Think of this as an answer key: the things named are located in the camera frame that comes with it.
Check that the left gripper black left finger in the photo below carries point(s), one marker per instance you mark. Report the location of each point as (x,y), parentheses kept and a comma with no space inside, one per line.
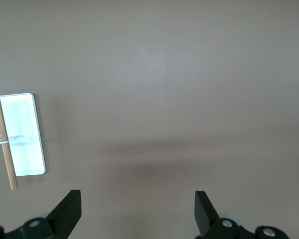
(64,214)

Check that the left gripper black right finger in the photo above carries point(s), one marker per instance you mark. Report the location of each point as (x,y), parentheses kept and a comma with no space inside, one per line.
(205,216)

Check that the white rack with wooden rods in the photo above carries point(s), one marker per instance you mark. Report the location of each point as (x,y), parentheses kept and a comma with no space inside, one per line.
(22,129)

